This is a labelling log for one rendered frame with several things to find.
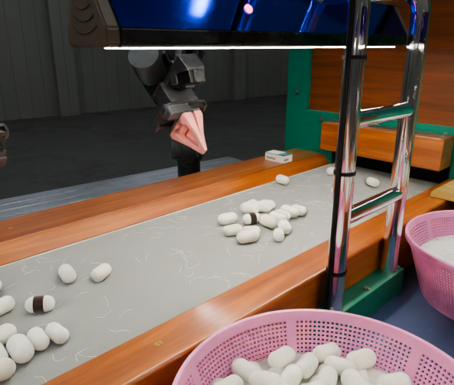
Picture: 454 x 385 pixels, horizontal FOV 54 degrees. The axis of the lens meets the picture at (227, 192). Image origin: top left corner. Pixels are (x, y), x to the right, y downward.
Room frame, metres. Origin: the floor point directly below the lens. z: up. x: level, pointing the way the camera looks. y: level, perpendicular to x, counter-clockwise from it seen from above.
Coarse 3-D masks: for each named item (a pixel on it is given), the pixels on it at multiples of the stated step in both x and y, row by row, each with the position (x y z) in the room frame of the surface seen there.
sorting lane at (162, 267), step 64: (256, 192) 0.91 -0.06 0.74; (320, 192) 0.91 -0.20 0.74; (64, 256) 0.61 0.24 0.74; (128, 256) 0.61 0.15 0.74; (192, 256) 0.61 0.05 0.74; (256, 256) 0.61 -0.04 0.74; (0, 320) 0.44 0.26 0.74; (64, 320) 0.44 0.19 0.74; (128, 320) 0.44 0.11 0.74; (0, 384) 0.34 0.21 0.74
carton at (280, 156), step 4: (268, 152) 1.10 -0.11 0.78; (272, 152) 1.10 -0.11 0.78; (276, 152) 1.10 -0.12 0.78; (280, 152) 1.10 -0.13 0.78; (284, 152) 1.10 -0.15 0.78; (268, 156) 1.09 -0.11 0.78; (272, 156) 1.09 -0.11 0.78; (276, 156) 1.08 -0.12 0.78; (280, 156) 1.07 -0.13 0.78; (284, 156) 1.06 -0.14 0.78; (288, 156) 1.07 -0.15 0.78; (272, 160) 1.08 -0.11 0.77; (276, 160) 1.08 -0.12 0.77; (280, 160) 1.07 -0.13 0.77; (284, 160) 1.06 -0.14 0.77; (288, 160) 1.07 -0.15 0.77
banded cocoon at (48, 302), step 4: (32, 296) 0.46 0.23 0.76; (44, 296) 0.46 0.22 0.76; (48, 296) 0.46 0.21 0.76; (28, 300) 0.45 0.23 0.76; (32, 300) 0.45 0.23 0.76; (44, 300) 0.46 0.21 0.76; (48, 300) 0.46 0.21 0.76; (52, 300) 0.46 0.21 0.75; (24, 304) 0.45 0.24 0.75; (28, 304) 0.45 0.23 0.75; (44, 304) 0.45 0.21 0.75; (48, 304) 0.45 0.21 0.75; (52, 304) 0.46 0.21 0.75; (28, 308) 0.45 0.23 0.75; (32, 308) 0.45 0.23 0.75; (44, 308) 0.45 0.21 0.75; (48, 308) 0.45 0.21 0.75; (52, 308) 0.46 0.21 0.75; (32, 312) 0.45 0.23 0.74
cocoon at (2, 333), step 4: (4, 324) 0.41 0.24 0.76; (8, 324) 0.41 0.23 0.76; (0, 328) 0.40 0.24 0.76; (4, 328) 0.40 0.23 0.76; (8, 328) 0.40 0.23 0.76; (12, 328) 0.40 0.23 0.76; (16, 328) 0.41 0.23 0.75; (0, 332) 0.39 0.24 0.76; (4, 332) 0.40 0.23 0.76; (8, 332) 0.40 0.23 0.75; (12, 332) 0.40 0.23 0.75; (16, 332) 0.41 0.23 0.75; (0, 336) 0.39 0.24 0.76; (4, 336) 0.39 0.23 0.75; (8, 336) 0.40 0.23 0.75; (0, 340) 0.39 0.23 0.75; (4, 340) 0.39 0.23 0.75; (4, 344) 0.39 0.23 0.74
